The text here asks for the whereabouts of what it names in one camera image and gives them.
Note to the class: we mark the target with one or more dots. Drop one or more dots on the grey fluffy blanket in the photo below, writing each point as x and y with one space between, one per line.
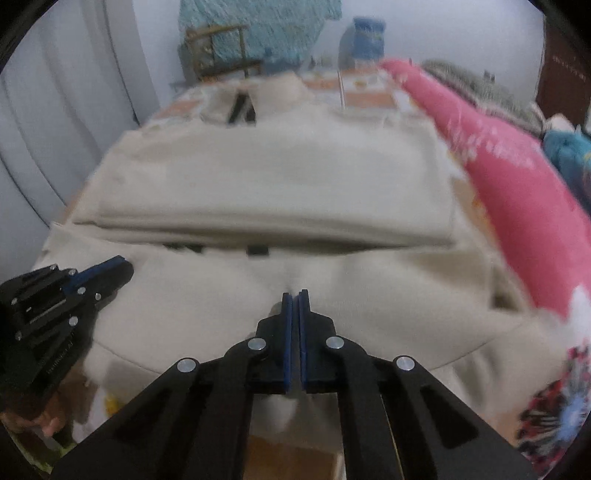
480 87

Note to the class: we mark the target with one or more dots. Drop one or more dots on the white curtain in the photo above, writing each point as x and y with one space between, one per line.
46 115

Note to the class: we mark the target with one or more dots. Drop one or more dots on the blue patterned cloth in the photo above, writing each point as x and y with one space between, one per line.
570 161

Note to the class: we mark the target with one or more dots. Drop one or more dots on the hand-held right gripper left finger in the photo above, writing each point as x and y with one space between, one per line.
287 344

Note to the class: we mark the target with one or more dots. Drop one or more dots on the teal patterned wall cloth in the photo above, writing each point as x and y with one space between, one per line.
263 23

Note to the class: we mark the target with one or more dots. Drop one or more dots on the wooden chair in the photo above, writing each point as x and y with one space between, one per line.
217 64

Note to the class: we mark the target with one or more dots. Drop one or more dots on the pink floral blanket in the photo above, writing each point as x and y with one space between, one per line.
508 184

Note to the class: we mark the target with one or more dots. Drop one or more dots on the brown wooden door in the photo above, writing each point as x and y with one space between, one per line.
565 69

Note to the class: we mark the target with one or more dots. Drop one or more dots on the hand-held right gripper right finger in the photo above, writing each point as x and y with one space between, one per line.
303 344

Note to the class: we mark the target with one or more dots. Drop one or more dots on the white cloth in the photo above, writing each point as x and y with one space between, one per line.
561 123

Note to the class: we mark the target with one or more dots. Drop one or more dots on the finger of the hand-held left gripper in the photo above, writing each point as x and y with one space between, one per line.
113 279
99 272

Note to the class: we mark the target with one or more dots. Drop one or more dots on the person's left hand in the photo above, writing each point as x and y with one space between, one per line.
48 422

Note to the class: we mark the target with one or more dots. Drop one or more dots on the cream zip jacket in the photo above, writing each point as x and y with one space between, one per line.
277 184

